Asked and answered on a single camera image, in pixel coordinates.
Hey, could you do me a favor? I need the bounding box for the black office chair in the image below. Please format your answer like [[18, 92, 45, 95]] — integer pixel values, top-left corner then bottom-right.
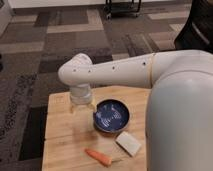
[[174, 0, 213, 54]]

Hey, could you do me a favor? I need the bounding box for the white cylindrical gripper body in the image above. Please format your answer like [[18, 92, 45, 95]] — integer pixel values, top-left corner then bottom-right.
[[70, 84, 92, 105]]

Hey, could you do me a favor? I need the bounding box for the white rectangular sponge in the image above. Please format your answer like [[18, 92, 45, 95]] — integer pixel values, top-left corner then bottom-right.
[[116, 131, 141, 156]]

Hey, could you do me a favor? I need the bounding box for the orange carrot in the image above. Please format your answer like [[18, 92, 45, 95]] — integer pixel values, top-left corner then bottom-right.
[[85, 148, 120, 167]]

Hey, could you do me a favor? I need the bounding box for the blue ceramic bowl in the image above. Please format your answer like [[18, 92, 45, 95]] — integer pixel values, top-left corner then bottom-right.
[[93, 99, 130, 133]]

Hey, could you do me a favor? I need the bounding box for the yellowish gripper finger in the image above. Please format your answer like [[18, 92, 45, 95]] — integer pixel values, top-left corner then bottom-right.
[[87, 104, 96, 112], [70, 104, 77, 113]]

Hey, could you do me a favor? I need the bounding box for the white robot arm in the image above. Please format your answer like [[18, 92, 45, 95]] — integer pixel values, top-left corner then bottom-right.
[[58, 49, 213, 171]]

